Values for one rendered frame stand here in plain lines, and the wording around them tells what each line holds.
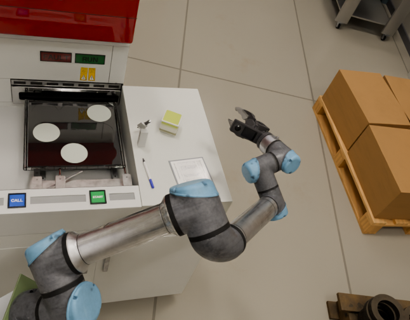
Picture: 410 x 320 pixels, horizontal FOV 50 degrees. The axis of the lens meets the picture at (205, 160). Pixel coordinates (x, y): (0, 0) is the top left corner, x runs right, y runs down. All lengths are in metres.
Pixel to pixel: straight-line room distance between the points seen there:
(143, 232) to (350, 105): 2.57
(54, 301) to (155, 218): 0.34
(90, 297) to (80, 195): 0.45
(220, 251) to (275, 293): 1.59
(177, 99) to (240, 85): 1.85
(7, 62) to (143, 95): 0.55
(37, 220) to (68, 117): 0.51
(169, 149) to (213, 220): 0.70
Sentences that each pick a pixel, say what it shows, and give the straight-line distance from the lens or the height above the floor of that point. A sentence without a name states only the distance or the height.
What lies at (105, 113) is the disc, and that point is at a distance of 1.93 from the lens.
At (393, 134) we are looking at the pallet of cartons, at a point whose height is 0.46.
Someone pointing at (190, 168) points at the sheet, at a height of 0.97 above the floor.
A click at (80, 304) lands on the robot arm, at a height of 1.12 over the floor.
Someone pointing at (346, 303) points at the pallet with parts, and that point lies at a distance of 2.72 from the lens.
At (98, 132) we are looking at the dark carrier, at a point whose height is 0.90.
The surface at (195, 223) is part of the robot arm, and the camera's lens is 1.11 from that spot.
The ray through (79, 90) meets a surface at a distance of 1.96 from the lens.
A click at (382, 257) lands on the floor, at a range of 3.24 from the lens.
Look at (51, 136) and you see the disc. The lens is 1.82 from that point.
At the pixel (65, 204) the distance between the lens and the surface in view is 1.56.
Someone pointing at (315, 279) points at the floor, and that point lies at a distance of 2.87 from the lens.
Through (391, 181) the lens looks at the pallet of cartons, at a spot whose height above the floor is 0.42.
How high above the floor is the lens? 2.27
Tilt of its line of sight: 48 degrees down
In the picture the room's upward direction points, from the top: 23 degrees clockwise
